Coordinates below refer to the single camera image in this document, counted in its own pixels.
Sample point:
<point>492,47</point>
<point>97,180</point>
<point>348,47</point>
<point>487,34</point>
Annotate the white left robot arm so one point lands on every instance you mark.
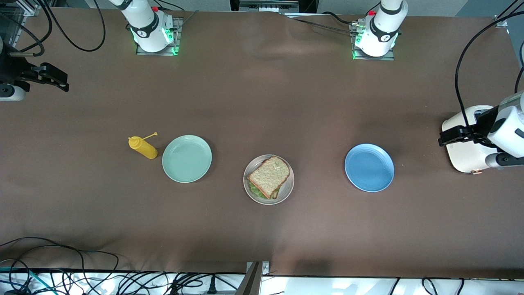
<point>509,131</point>

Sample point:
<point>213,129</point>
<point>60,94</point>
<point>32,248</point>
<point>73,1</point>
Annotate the black control box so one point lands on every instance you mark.
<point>307,5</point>

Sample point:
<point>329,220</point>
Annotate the brown table cloth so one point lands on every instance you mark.
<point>262,102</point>

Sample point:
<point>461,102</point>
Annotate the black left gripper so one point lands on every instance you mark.
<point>482,123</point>

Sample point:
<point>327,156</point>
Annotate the aluminium frame rail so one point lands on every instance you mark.
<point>500,21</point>
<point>30,10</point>

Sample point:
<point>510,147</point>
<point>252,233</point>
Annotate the yellow mustard squeeze bottle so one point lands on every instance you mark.
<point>143,147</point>

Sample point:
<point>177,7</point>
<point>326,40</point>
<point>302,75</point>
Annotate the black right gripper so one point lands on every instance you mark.
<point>11,68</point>

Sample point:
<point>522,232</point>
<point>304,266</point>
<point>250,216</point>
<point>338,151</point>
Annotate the dark aluminium post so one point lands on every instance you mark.
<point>249,282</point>

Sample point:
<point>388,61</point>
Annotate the silver metal bracket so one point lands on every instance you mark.
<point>265,268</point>

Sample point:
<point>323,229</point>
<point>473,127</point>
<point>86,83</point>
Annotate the beige plate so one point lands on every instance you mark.
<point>288,188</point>

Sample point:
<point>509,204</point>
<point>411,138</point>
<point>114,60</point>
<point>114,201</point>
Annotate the green lettuce leaf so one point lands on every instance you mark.
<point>258,191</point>

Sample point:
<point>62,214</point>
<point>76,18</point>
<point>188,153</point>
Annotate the dark crust bread slice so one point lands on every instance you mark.
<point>268,176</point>

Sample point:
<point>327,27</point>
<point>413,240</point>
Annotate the blue plate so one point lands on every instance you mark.
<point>368,170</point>

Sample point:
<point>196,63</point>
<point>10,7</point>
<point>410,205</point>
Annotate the mint green plate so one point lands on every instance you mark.
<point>186,159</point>

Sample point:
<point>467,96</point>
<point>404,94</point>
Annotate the white toaster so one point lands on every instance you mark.
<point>462,159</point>

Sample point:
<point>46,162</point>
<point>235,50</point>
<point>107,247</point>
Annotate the light brown bread slice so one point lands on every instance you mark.
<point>276,193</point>

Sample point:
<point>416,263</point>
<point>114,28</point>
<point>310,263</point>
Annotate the black power plug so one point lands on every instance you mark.
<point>211,287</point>

